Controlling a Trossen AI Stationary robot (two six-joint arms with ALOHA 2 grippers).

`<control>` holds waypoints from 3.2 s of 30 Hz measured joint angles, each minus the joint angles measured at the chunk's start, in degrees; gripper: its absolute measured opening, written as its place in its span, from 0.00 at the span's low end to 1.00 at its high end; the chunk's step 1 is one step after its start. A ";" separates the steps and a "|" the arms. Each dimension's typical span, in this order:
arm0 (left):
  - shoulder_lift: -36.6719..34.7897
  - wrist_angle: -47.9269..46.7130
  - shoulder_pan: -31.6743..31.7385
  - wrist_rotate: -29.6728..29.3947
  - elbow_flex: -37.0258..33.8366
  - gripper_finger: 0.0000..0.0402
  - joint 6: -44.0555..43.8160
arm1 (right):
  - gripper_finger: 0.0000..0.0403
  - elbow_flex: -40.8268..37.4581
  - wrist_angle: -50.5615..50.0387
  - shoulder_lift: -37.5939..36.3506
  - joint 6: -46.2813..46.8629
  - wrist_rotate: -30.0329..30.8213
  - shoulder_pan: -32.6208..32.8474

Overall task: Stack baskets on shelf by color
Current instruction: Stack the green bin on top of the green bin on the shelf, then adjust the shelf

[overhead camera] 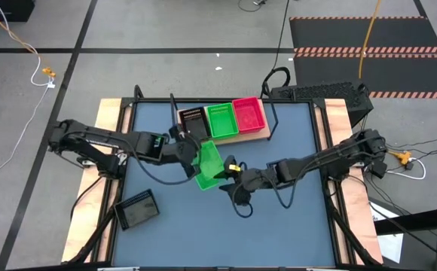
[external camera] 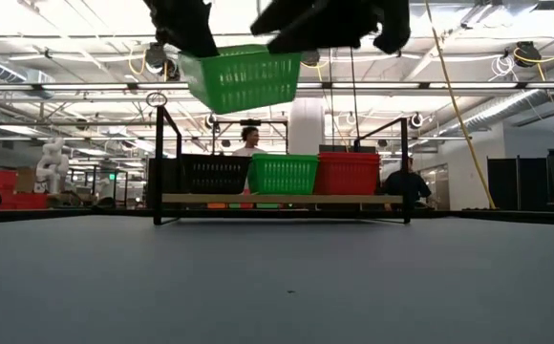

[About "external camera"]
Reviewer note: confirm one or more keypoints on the brown cardboard box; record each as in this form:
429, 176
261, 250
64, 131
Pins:
26, 180

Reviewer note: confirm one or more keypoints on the wooden shelf with black frame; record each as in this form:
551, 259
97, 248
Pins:
282, 199

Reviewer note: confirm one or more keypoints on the black partition panel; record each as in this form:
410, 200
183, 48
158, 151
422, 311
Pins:
501, 184

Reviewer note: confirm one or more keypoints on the white round column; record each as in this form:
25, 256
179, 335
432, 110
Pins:
305, 124

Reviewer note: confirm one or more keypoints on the black table frame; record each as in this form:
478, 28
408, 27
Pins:
496, 217

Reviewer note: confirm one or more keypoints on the person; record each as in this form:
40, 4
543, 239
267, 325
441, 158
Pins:
249, 136
408, 186

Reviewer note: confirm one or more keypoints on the long ceiling light rail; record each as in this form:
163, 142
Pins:
377, 86

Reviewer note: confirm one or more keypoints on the white robot figure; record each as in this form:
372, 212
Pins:
52, 162

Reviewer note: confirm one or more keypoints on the dark monitor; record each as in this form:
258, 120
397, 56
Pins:
332, 149

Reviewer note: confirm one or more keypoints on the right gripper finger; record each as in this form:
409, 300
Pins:
325, 38
296, 16

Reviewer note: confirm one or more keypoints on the green plastic slotted basket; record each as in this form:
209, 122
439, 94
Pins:
282, 156
282, 179
243, 81

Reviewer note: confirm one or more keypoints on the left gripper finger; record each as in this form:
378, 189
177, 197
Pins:
164, 21
200, 28

